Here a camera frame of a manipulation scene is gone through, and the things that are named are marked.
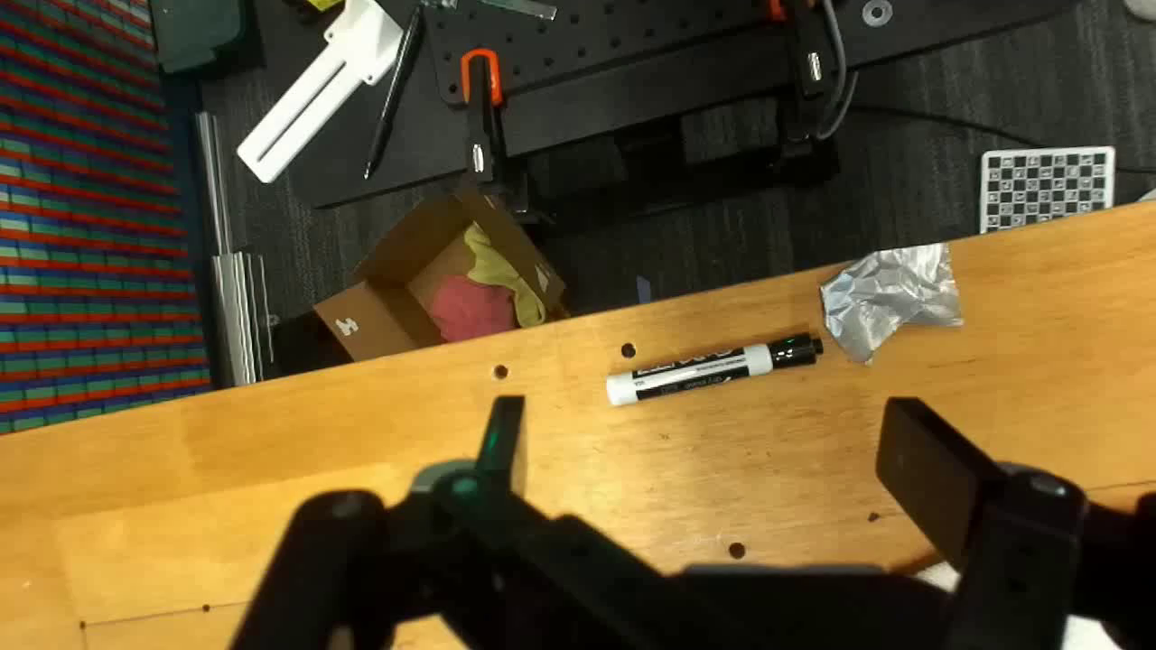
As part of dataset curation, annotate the black perforated breadboard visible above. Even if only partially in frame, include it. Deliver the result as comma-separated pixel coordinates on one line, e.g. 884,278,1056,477
313,0,1087,210

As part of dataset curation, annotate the silver metal rail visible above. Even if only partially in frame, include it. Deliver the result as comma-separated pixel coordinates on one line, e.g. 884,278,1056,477
194,110,277,390

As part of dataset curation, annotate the multicoloured striped backdrop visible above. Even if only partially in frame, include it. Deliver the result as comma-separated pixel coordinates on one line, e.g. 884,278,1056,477
0,0,218,438

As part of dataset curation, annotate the orange handled black clamp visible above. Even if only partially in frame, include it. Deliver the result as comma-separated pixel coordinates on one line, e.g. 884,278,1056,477
771,0,854,168
454,47,508,184

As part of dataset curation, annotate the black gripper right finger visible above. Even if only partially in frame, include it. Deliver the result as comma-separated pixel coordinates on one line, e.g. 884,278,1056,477
874,399,1156,650

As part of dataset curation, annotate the small crumpled foil piece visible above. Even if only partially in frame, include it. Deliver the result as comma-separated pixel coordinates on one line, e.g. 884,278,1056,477
817,243,969,370

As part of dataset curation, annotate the black and white marker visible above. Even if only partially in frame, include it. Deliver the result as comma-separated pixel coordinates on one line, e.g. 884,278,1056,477
603,332,828,409

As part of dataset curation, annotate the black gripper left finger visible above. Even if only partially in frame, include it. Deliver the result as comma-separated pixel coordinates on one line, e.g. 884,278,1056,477
226,393,678,650

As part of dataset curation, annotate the thin black rod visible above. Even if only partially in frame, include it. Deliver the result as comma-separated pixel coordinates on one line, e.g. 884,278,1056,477
362,6,425,184

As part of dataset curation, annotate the cardboard box with rags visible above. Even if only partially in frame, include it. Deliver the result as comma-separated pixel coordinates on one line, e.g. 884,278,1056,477
311,178,573,366

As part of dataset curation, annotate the checkerboard calibration board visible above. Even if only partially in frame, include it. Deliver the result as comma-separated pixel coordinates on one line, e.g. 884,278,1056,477
975,146,1120,239

